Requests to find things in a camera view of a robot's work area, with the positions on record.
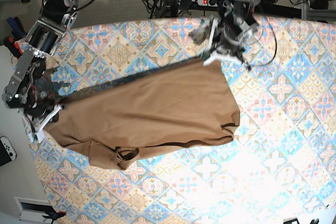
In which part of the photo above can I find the red black clamp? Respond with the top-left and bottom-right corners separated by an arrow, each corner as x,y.
3,37 -> 22,59

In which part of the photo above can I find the patterned tile tablecloth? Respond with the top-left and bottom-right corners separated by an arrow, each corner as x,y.
29,17 -> 335,223

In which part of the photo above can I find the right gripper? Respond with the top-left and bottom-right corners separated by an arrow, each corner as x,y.
22,102 -> 67,142

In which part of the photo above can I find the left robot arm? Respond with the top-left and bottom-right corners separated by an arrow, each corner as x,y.
198,0 -> 261,71

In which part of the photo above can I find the orange black bottom clamp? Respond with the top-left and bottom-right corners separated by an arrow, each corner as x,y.
43,210 -> 66,223

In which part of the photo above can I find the game console controller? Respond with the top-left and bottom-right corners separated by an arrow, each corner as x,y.
0,136 -> 17,166

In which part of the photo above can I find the white power strip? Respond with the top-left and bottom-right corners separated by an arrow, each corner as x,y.
197,0 -> 223,7

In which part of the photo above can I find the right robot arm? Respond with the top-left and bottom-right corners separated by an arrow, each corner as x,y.
2,0 -> 78,142

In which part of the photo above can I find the white box with window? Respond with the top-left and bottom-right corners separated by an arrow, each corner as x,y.
14,197 -> 53,223

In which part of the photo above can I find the brown t-shirt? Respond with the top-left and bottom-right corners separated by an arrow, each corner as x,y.
45,58 -> 240,170

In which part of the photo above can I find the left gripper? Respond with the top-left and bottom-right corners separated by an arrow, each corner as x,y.
201,16 -> 259,71

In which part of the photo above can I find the blue black clamp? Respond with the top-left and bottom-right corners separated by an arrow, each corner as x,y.
7,17 -> 27,39

